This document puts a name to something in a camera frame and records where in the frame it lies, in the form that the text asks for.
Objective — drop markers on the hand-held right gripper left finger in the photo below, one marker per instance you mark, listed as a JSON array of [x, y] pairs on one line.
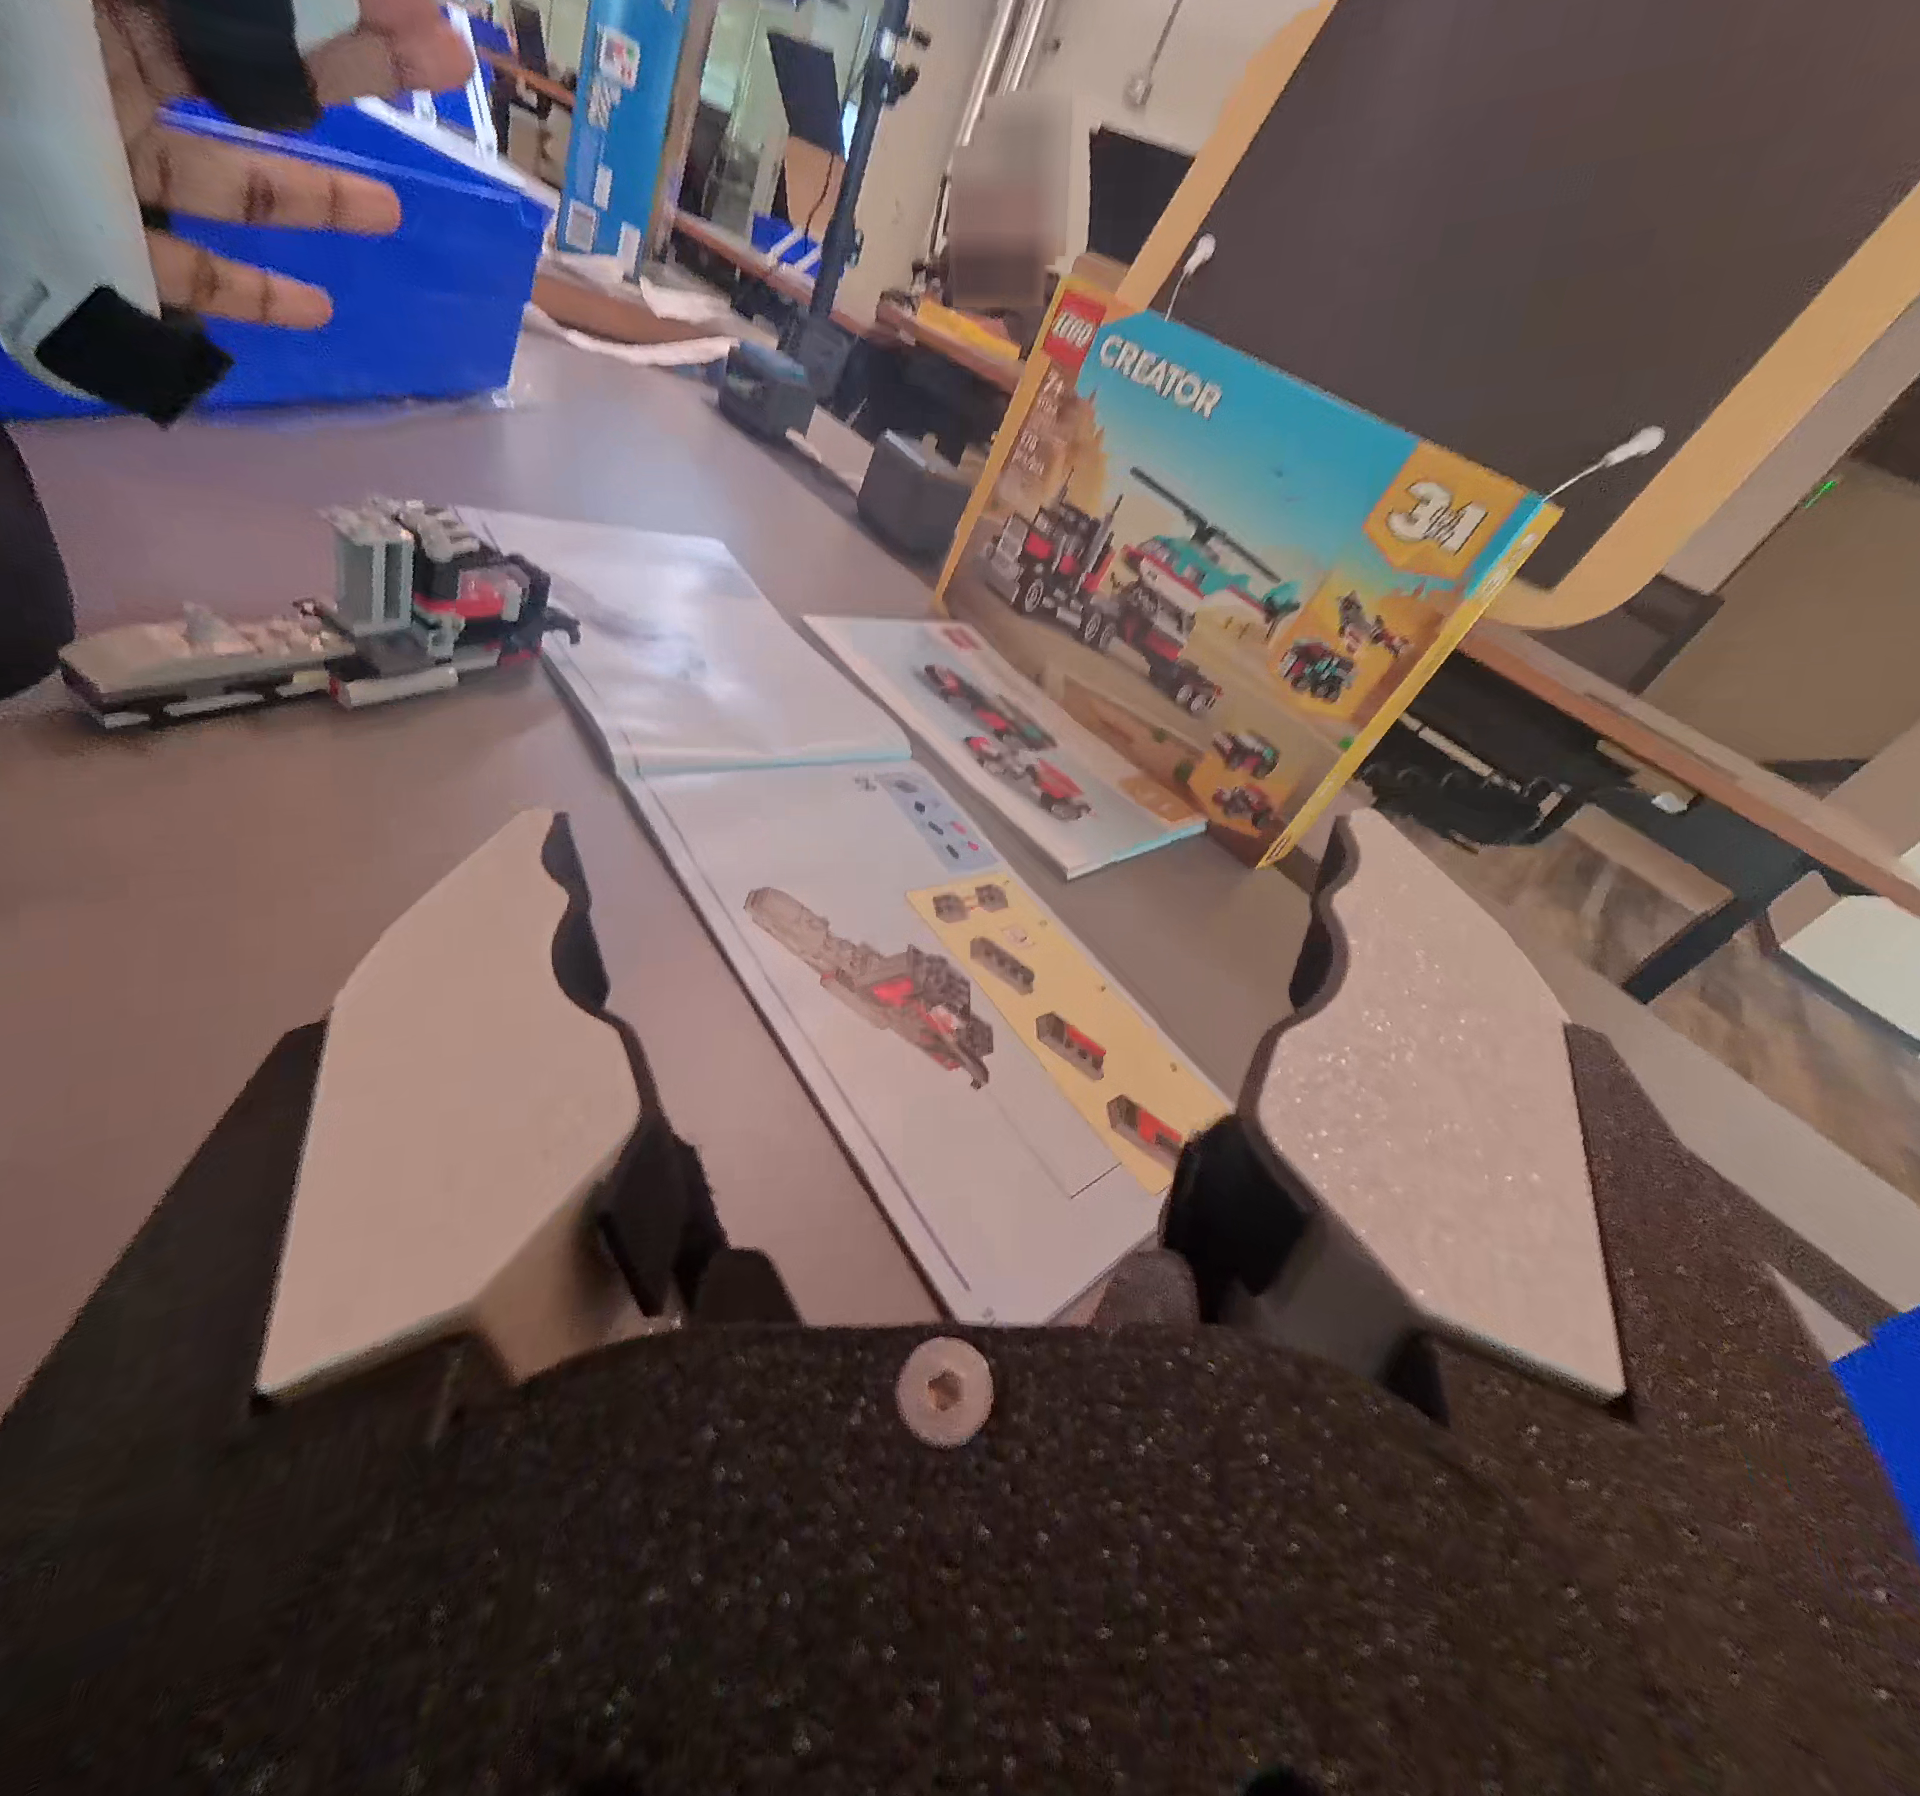
[[448, 1107]]

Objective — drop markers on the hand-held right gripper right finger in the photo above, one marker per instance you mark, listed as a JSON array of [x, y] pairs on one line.
[[1440, 1121]]

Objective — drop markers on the grey desk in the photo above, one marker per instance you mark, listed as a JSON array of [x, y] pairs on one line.
[[224, 851]]

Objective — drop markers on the person's left hand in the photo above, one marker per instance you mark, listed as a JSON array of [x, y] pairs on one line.
[[270, 199]]

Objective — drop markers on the open brick instruction booklet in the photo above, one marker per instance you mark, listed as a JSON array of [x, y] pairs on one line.
[[840, 958]]

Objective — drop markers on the wooden table with black legs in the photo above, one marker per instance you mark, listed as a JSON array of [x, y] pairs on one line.
[[1649, 753]]

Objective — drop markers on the blue plastic bin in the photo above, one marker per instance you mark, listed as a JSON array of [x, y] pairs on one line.
[[1882, 1420], [448, 297]]

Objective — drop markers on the white box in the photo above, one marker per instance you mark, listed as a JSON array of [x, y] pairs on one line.
[[1860, 964]]

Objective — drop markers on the grey black brick truck model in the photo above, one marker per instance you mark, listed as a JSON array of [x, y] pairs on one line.
[[374, 598]]

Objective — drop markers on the closed brick instruction booklet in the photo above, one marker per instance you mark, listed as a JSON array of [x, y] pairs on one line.
[[1021, 762]]

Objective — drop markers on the tall blue cardboard box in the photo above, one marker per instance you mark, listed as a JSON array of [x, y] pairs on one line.
[[630, 57]]

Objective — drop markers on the flat cardboard sheet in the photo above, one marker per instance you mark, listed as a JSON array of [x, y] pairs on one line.
[[615, 305]]

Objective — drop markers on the colourful toy brick box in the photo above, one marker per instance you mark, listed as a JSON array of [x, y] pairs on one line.
[[1273, 478]]

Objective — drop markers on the grey equipment box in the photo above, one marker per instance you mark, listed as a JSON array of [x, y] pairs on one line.
[[914, 500]]

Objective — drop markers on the small dark equipment box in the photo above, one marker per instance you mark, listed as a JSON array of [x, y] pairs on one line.
[[766, 394]]

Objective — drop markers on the black light stand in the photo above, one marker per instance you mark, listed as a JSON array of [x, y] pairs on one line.
[[870, 146]]

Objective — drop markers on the dark wood-edged partition panel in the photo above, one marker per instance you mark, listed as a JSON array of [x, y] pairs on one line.
[[1576, 146]]

